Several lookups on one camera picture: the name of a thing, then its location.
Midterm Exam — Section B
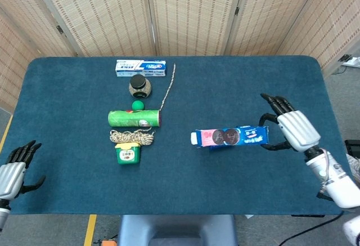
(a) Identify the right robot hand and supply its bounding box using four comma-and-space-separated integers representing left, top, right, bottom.
259, 93, 322, 153

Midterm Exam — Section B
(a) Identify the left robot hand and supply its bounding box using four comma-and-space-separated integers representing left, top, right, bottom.
0, 140, 47, 201

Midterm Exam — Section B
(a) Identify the blue cookie box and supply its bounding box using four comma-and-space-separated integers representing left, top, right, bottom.
190, 126, 270, 148

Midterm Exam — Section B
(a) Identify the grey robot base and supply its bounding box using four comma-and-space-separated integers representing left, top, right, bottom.
118, 214, 239, 246

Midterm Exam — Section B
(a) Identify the white blue toothpaste box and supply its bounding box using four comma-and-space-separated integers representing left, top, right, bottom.
115, 59, 167, 78

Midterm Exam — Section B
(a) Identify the white power strip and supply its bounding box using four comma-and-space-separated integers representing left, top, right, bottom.
339, 55, 360, 68

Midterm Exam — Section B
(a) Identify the green tub yellow lid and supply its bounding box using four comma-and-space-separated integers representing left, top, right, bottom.
115, 142, 142, 166

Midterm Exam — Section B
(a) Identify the green chips can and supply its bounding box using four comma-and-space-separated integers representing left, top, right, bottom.
107, 109, 164, 128

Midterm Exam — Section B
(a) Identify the glass jar black lid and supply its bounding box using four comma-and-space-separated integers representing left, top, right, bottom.
128, 74, 152, 100

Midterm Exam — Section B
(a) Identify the bamboo folding screen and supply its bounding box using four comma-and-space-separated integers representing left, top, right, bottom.
0, 0, 360, 114

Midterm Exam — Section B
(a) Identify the black floor cable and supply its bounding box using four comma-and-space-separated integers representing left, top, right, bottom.
278, 211, 344, 246

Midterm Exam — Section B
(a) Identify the coiled braided rope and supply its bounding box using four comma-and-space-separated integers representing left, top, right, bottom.
109, 127, 156, 146

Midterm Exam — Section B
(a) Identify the thin braided string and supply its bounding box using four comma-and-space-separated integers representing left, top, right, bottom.
159, 63, 177, 111

